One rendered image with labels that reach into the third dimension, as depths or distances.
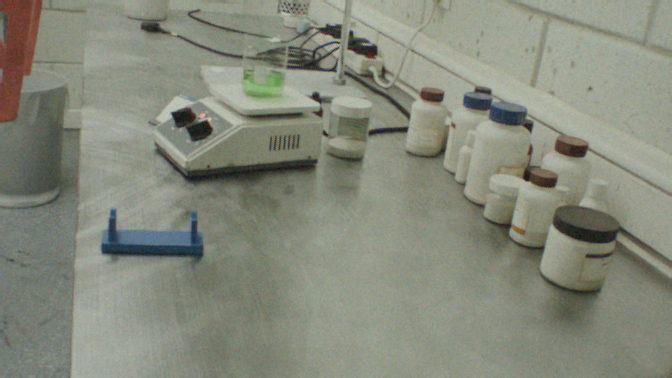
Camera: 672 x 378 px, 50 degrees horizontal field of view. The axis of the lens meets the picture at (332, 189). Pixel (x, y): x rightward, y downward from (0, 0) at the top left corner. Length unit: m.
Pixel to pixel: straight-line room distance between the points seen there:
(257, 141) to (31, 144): 1.72
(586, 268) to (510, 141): 0.23
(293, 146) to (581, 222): 0.40
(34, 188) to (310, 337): 2.13
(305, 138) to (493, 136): 0.25
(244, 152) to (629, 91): 0.51
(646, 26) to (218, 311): 0.65
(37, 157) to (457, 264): 2.02
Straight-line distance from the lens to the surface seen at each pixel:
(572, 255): 0.79
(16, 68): 0.41
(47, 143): 2.65
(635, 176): 0.95
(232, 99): 0.98
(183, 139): 0.97
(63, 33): 3.45
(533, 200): 0.86
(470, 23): 1.40
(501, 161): 0.95
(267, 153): 0.97
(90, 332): 0.63
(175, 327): 0.63
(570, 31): 1.14
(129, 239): 0.76
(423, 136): 1.12
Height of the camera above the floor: 1.09
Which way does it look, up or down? 21 degrees down
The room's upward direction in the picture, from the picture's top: 7 degrees clockwise
